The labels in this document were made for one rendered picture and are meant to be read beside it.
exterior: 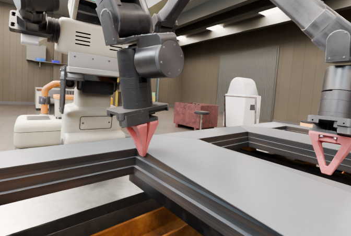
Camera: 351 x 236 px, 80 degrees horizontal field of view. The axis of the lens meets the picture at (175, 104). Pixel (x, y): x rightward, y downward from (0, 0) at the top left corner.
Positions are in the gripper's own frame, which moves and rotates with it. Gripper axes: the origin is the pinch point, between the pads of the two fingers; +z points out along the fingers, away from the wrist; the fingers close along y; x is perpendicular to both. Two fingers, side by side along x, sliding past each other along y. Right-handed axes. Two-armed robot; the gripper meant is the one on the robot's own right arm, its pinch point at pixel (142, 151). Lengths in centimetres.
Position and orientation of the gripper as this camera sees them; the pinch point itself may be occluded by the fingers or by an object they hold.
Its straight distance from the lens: 42.6
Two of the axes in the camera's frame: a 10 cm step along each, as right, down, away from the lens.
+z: 0.6, 9.8, 1.7
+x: -6.4, -0.9, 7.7
